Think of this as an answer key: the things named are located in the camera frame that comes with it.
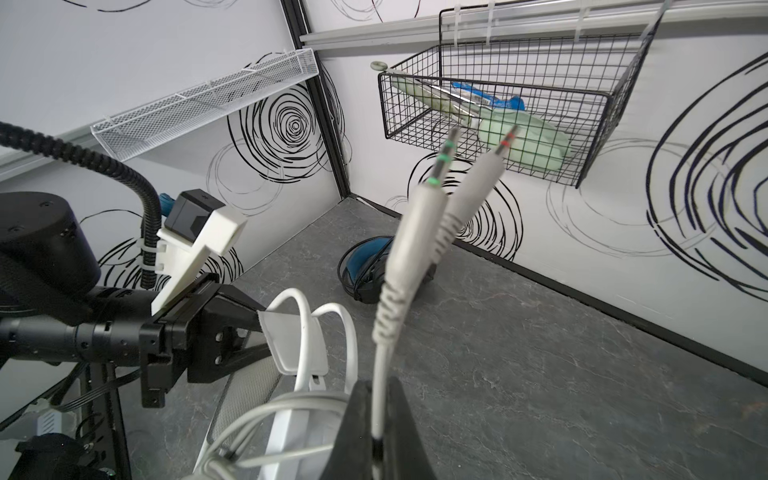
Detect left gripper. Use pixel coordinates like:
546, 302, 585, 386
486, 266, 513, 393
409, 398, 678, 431
140, 273, 271, 408

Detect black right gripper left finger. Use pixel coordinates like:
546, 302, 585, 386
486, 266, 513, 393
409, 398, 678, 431
320, 380, 373, 480

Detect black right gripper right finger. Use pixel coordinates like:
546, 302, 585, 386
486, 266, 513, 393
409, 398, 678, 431
381, 376, 437, 480

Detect white headphones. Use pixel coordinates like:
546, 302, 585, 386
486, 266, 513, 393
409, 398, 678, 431
191, 287, 360, 480

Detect black blue gaming headset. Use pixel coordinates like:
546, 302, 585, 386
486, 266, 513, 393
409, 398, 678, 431
337, 235, 438, 304

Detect white headphone cable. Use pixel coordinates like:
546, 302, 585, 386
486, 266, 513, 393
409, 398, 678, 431
179, 124, 520, 480

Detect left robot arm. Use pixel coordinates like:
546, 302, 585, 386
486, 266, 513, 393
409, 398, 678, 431
1, 123, 270, 479

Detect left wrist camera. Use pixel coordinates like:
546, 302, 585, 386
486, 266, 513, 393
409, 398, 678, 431
151, 189, 247, 315

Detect white mesh wall tray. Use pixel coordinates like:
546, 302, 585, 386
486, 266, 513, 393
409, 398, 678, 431
90, 48, 319, 161

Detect aluminium wall rail left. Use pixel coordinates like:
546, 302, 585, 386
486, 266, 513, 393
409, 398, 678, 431
1, 122, 97, 181

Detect aluminium wall rail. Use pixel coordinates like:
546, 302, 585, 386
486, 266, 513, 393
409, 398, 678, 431
1, 122, 97, 181
300, 1, 767, 51

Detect black corner frame post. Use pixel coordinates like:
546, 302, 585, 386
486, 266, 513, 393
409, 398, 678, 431
279, 0, 351, 200

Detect items in wire basket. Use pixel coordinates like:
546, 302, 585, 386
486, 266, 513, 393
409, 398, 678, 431
371, 61, 570, 173

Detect black wire basket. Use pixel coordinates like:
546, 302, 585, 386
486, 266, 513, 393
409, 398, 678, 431
372, 1, 670, 187

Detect aluminium wall rail back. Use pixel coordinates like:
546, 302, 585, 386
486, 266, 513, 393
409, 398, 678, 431
300, 1, 767, 51

